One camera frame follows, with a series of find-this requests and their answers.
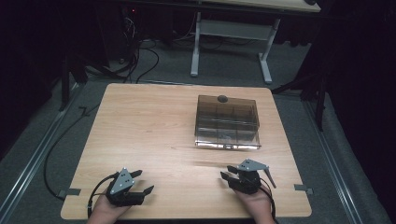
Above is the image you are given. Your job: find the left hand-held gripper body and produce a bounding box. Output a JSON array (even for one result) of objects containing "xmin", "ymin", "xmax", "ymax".
[{"xmin": 105, "ymin": 167, "xmax": 145, "ymax": 208}]

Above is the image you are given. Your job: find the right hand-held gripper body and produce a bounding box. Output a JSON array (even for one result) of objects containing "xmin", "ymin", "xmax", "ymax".
[{"xmin": 228, "ymin": 158, "xmax": 277, "ymax": 196}]

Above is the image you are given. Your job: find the person's right hand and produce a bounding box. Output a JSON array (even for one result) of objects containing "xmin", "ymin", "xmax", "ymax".
[{"xmin": 233, "ymin": 184, "xmax": 276, "ymax": 224}]

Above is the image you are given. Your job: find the person's left hand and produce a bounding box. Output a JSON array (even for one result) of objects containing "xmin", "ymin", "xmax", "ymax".
[{"xmin": 86, "ymin": 194, "xmax": 132, "ymax": 224}]

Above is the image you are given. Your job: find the transparent brown drawer box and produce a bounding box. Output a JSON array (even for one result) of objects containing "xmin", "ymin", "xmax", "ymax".
[{"xmin": 193, "ymin": 94, "xmax": 262, "ymax": 151}]

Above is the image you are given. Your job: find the grey tape piece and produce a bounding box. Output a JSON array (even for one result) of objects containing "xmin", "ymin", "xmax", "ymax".
[
  {"xmin": 57, "ymin": 188, "xmax": 82, "ymax": 201},
  {"xmin": 293, "ymin": 183, "xmax": 315, "ymax": 196}
]

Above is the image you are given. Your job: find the dark metal stand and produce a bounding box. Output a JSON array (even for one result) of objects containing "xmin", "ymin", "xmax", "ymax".
[
  {"xmin": 270, "ymin": 60, "xmax": 330, "ymax": 133},
  {"xmin": 57, "ymin": 54, "xmax": 90, "ymax": 112}
]

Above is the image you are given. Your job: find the white metal desk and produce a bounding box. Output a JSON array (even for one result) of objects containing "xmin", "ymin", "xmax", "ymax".
[{"xmin": 189, "ymin": 0, "xmax": 322, "ymax": 85}]

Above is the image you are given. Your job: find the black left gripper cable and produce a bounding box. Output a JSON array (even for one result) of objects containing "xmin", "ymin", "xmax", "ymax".
[{"xmin": 86, "ymin": 173, "xmax": 120, "ymax": 219}]

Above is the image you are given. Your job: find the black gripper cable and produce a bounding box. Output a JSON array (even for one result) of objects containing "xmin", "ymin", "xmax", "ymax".
[
  {"xmin": 259, "ymin": 176, "xmax": 278, "ymax": 222},
  {"xmin": 86, "ymin": 173, "xmax": 120, "ymax": 219}
]

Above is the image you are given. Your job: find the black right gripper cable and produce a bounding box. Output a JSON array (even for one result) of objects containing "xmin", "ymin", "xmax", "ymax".
[{"xmin": 259, "ymin": 176, "xmax": 278, "ymax": 222}]

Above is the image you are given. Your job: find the black floor cable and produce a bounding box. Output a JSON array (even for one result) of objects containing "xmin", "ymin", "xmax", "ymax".
[{"xmin": 43, "ymin": 104, "xmax": 101, "ymax": 201}]

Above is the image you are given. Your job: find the metal floor rail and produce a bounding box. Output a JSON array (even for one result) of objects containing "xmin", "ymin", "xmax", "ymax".
[
  {"xmin": 0, "ymin": 83, "xmax": 86, "ymax": 224},
  {"xmin": 302, "ymin": 99, "xmax": 366, "ymax": 224}
]

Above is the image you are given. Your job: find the bundle of black cables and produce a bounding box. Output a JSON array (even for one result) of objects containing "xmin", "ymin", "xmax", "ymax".
[{"xmin": 116, "ymin": 13, "xmax": 161, "ymax": 84}]

